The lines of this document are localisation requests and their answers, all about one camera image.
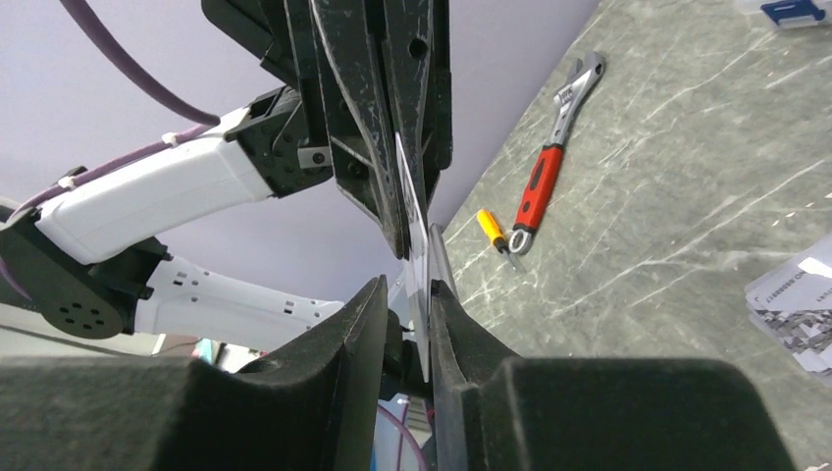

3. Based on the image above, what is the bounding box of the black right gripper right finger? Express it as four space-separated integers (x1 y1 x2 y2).
430 281 794 470

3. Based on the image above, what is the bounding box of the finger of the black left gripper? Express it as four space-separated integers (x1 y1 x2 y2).
312 1 408 259
384 0 452 202

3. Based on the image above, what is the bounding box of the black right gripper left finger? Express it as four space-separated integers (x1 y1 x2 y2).
1 277 389 470

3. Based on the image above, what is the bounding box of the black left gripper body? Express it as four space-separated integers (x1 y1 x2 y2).
201 1 333 198

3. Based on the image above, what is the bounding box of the silver VIP card top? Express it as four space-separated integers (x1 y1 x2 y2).
394 131 431 383

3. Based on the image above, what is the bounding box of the silver vip card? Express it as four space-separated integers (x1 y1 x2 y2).
394 131 431 383
745 235 831 387

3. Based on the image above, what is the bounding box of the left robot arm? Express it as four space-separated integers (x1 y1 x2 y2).
1 1 452 352

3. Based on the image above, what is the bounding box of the silver VIP card bottom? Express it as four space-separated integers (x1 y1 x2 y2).
745 235 831 387

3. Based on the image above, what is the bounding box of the clear plastic organizer box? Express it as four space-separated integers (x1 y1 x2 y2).
733 0 831 29

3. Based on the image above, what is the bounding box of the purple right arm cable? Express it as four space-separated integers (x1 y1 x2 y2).
377 403 432 471

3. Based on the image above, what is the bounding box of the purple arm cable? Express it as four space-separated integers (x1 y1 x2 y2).
377 403 432 471
0 0 223 300

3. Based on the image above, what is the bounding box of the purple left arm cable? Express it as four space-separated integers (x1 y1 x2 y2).
0 0 223 300

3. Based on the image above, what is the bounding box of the orange-handled screwdriver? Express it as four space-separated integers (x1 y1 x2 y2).
476 209 523 273

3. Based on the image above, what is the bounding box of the red-handled adjustable wrench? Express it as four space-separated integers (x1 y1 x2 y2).
508 51 606 254

